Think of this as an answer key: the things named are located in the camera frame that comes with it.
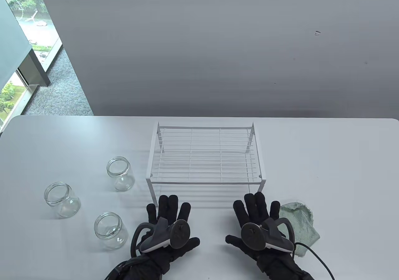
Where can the person's right hand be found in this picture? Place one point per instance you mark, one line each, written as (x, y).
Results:
(255, 208)

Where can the person's left hand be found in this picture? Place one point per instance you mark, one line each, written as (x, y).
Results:
(168, 208)

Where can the green fish scale cleaning cloth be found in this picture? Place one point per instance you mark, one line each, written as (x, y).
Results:
(302, 227)

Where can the clear glass jar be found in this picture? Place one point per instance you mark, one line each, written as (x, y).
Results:
(64, 203)
(121, 177)
(110, 233)

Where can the person's right forearm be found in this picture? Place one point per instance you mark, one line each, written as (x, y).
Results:
(280, 270)

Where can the dark grey window column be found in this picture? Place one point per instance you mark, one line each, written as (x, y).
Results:
(34, 71)

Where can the grey black hand controller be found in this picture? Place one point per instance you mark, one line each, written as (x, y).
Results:
(179, 234)
(252, 236)

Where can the glass window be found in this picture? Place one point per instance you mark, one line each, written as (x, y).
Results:
(40, 27)

